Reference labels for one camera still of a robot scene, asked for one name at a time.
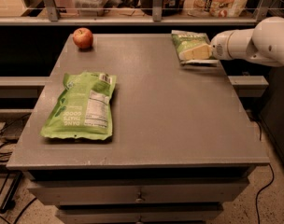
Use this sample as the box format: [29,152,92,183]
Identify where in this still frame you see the clear plastic container on shelf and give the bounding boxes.
[73,0,108,17]

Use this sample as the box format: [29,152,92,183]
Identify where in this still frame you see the lower grey drawer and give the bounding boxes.
[56,204,223,224]

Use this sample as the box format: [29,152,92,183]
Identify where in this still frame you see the upper grey drawer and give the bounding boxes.
[28,178,249,205]

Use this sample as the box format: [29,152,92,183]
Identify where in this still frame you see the large light green snack bag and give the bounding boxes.
[40,71,117,141]

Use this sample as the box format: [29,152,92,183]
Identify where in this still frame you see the grey table with drawers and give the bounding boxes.
[7,35,269,210]

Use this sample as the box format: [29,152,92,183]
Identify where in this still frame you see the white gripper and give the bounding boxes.
[181,30,235,61]

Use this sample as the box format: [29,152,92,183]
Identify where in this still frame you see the small green jalapeno chip bag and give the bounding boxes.
[171,30,218,65]

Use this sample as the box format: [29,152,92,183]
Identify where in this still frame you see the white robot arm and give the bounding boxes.
[181,17,284,67]

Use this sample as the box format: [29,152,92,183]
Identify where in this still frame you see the black cables on left floor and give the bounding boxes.
[0,113,38,224]

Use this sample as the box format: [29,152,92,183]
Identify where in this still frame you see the colourful snack bag on shelf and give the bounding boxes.
[188,0,248,18]

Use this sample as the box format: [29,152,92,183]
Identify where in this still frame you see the grey drawer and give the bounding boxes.
[28,178,249,205]
[56,204,223,224]

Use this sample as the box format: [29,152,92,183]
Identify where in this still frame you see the red apple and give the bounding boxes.
[73,28,93,49]

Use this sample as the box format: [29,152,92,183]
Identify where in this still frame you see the black power adapter box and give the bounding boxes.
[0,120,25,142]

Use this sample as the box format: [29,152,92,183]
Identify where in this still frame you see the grey metal shelf rail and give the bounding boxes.
[0,0,284,26]

